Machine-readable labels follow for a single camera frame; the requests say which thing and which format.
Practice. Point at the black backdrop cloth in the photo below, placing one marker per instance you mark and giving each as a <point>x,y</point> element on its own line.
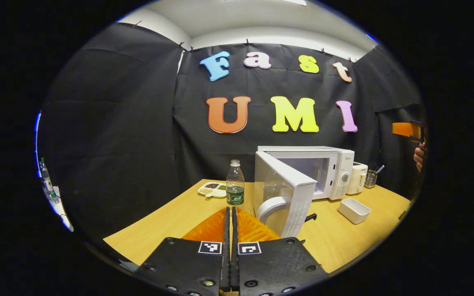
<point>109,135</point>

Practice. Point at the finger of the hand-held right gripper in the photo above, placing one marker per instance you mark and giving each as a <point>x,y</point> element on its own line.
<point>401,129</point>

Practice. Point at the white microwave oven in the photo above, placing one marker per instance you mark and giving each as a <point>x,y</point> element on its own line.
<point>335,172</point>

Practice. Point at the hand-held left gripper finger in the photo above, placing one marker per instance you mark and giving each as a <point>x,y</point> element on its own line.
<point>225,246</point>
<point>235,246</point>

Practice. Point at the white toaster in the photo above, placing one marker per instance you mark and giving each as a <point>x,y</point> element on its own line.
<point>356,179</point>

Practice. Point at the white divided snack plate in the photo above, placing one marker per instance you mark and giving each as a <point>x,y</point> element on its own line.
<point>212,190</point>

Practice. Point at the clear plastic water bottle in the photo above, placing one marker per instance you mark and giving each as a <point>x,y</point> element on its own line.
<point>235,185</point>
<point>47,181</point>

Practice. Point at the white rectangular tray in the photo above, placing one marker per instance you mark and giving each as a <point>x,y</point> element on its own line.
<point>354,210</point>

